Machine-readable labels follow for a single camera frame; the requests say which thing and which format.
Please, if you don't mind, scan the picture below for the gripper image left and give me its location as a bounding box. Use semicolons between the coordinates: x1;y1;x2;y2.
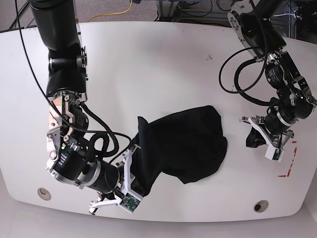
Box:
89;145;144;215

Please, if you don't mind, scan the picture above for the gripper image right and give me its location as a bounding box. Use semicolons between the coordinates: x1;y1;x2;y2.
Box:
240;109;295;149

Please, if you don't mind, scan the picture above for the black t-shirt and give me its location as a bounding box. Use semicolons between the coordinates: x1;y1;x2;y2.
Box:
130;105;228;196

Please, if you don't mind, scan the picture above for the red tape rectangle marking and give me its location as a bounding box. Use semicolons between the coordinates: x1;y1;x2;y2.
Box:
277;140;299;178

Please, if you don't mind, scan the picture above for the left table grommet hole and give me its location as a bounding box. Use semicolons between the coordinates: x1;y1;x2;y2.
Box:
37;188;52;201

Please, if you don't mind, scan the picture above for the table grommet hole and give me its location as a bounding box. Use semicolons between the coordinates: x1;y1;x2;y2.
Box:
37;188;52;201
254;200;269;213

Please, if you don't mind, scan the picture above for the right table grommet hole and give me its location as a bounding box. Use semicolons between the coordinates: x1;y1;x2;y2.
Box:
254;200;269;213

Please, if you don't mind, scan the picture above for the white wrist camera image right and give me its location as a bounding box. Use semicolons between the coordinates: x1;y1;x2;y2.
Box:
265;146;284;162

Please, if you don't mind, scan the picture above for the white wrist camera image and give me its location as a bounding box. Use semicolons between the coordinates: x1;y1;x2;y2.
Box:
265;146;284;162
119;193;143;214

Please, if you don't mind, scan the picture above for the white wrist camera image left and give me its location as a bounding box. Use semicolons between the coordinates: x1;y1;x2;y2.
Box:
119;193;143;214

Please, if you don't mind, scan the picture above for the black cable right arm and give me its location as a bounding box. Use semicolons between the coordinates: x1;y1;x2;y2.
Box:
81;103;133;159

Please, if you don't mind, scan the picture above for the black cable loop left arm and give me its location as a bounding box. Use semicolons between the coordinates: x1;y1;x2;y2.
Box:
218;46;275;106

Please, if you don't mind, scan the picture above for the aluminium frame stand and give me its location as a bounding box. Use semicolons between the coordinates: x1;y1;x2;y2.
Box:
156;0;180;22

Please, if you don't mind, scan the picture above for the yellow cable on floor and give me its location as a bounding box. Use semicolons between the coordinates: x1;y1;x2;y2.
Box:
88;1;133;23

